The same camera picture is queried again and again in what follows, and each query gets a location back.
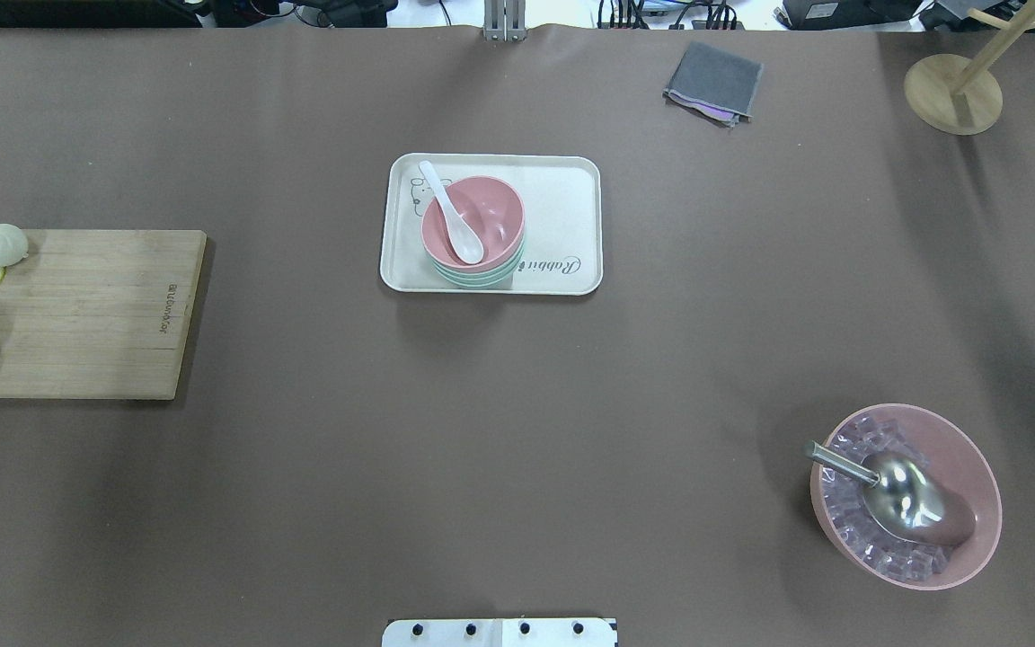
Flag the metal ice scoop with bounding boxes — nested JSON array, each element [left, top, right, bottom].
[[805, 441, 977, 547]]

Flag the white ceramic spoon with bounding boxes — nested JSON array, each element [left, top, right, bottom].
[[418, 159, 484, 263]]

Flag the wooden mug tree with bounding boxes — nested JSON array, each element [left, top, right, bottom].
[[904, 1, 1035, 136]]

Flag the white steamed bun toy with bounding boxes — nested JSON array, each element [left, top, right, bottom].
[[0, 224, 30, 267]]

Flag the small pink bowl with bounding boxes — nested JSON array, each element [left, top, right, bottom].
[[420, 176, 525, 273]]

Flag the cream serving tray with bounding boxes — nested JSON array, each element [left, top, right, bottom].
[[379, 153, 603, 296]]

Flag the large pink bowl with ice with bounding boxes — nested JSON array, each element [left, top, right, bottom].
[[806, 403, 1003, 590]]

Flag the aluminium frame post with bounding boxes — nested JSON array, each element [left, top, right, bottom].
[[483, 0, 528, 42]]

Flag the grey folded cloth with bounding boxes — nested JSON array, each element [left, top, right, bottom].
[[664, 42, 765, 128]]

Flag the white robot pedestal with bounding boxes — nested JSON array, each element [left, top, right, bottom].
[[381, 616, 619, 646]]

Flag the wooden cutting board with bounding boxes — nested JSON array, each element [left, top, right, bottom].
[[0, 229, 207, 401]]

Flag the stacked green bowls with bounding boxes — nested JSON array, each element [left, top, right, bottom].
[[428, 244, 526, 289]]

